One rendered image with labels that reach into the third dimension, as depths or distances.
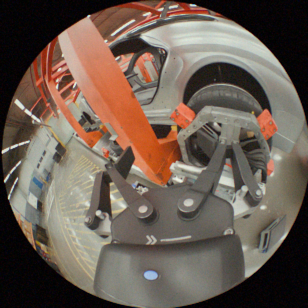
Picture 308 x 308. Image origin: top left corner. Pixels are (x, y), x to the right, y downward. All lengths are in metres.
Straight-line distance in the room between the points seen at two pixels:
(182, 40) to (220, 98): 0.46
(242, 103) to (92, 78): 0.58
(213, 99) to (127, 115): 0.38
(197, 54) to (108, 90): 0.55
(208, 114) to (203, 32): 0.57
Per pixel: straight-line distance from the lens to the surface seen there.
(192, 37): 0.73
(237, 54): 0.72
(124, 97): 0.47
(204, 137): 0.16
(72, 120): 2.32
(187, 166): 0.36
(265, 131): 0.45
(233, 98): 0.45
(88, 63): 0.47
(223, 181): 0.37
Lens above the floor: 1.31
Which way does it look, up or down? 44 degrees down
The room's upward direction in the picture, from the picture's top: 30 degrees counter-clockwise
